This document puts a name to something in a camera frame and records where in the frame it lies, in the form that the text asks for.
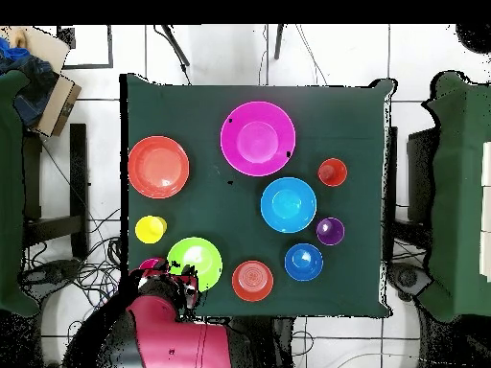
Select dark green tablecloth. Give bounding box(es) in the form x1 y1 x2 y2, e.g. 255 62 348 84
119 73 398 320

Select light blue medium bowl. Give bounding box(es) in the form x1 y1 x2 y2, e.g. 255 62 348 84
260 176 318 235

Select pink large plastic bowl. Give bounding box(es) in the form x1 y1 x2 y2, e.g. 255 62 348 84
219 100 297 178

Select orange small plastic bowl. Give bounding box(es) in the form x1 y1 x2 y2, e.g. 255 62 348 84
231 260 275 303

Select dark blue small bowl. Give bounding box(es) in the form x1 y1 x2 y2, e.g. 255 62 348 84
284 242 324 283

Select purple plastic cup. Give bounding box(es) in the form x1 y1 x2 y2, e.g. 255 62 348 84
315 217 346 247

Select orange plastic cup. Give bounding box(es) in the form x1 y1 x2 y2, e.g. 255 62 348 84
316 157 349 188

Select orange shallow plastic bowl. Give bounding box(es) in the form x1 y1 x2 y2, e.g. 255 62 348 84
127 135 191 200

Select lemon yellow plastic cup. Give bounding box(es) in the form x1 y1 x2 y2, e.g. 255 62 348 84
134 215 169 245

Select crimson plastic cup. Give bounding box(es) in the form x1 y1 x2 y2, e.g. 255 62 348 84
137 257 168 271

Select black tripod leg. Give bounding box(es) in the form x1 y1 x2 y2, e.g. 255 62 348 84
273 24 286 61
159 24 192 68

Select green cloth covered table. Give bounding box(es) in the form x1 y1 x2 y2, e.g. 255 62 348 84
415 70 491 323
0 70 41 317

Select brown cardboard box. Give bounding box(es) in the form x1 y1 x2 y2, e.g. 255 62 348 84
35 74 82 138

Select white boxes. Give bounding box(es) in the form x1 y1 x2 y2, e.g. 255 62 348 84
479 140 491 283

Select tan cardboard sheet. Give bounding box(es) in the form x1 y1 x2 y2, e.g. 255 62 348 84
7 25 72 74

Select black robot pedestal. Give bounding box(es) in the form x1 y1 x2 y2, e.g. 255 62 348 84
229 314 296 368

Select black chair frame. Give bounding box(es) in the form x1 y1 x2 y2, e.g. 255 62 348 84
21 123 90 262
383 126 440 265

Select black pedestal foot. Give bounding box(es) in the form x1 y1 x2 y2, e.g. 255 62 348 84
386 262 434 302
20 259 83 298

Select black square floor frame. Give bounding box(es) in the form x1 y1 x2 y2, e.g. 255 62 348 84
57 24 115 71

